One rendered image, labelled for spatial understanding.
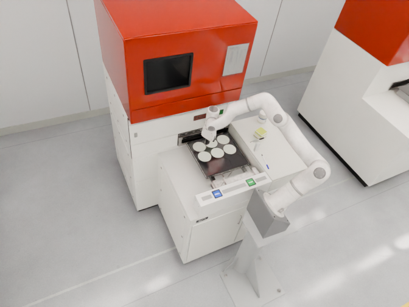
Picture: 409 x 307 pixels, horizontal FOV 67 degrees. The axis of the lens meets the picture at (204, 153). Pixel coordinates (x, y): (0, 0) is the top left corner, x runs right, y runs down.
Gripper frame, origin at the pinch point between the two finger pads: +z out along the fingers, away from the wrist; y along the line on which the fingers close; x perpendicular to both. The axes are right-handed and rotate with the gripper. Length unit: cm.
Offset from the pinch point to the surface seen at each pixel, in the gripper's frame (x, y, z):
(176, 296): -70, 37, 100
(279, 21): 239, -63, 9
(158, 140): -20.4, -29.4, 4.3
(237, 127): 32.2, 6.5, 3.6
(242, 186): -12.6, 40.0, 4.3
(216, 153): 3.3, 7.5, 10.1
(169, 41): -19, -24, -77
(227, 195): -25.7, 36.7, 3.9
